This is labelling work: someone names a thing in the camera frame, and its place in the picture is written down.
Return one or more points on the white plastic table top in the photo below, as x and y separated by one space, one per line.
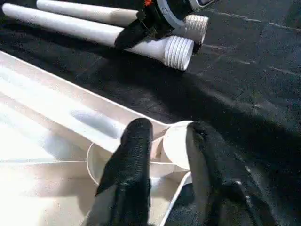
47 122

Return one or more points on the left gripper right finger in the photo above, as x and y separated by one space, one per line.
221 183

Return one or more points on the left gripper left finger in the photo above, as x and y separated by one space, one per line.
127 179

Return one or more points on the white plastic table leg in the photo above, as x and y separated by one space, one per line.
70 26
89 10

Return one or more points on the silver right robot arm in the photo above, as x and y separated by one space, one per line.
174 12

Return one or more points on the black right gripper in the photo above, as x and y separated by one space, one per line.
153 21

